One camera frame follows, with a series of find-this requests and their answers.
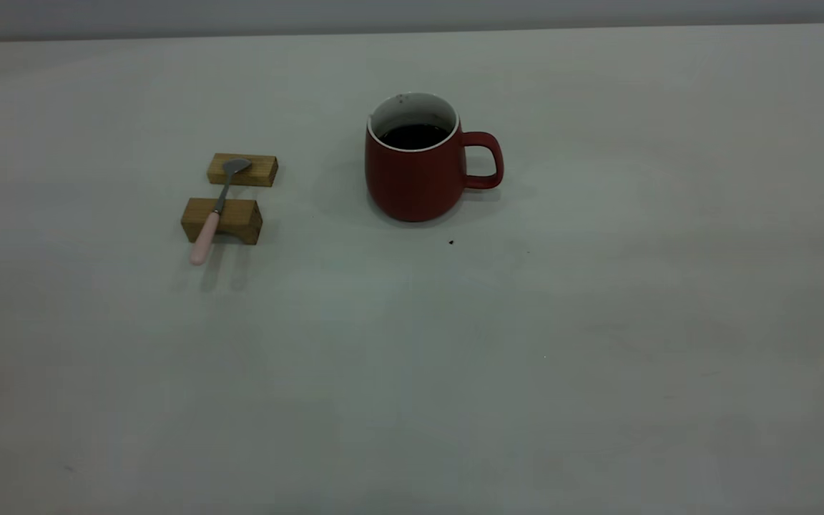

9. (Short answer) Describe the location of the pink handled metal spoon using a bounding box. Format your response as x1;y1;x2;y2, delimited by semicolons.
190;157;252;266

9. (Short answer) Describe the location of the red ceramic mug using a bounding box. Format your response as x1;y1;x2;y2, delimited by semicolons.
364;92;505;223

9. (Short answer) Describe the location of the arched wooden block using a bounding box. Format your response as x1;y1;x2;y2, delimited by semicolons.
181;197;263;246

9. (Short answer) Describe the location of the dark coffee liquid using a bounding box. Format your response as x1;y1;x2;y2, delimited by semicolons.
378;124;452;150

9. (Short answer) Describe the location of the flat rectangular wooden block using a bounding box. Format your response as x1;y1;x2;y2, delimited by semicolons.
207;152;279;188

